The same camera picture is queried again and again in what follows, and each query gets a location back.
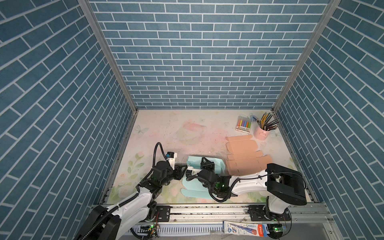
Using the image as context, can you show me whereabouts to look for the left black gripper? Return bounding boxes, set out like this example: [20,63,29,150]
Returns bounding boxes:
[159,164,189,188]

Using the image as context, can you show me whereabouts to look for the light blue paper box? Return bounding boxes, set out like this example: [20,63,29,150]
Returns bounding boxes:
[181,156,226,200]

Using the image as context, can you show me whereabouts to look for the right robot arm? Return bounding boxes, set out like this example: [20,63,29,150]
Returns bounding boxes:
[186,158,307,221]

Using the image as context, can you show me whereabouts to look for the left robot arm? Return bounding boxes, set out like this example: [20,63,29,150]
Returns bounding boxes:
[74,160,188,240]

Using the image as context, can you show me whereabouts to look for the pink flat paper box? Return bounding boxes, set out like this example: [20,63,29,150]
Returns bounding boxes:
[226,135,273,176]

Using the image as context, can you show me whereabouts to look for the box of coloured markers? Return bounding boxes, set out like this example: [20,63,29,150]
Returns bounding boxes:
[236,117,252,134]

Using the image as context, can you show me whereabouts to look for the pink pencil cup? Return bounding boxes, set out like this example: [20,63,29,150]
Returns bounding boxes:
[254,125,270,141]

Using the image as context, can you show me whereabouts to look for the white blue red package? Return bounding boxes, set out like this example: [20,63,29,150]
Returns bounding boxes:
[223,221,270,238]

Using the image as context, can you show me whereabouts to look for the coloured pencils bundle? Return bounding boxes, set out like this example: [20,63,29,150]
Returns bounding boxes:
[257,113,280,131]

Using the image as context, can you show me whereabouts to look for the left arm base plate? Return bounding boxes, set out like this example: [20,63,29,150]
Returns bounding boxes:
[145,206,171,223]

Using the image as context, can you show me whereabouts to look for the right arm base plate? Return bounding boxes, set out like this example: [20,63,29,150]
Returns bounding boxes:
[246,205,292,222]

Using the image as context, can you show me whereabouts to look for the aluminium front rail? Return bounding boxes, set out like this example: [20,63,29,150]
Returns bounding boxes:
[126,203,335,235]

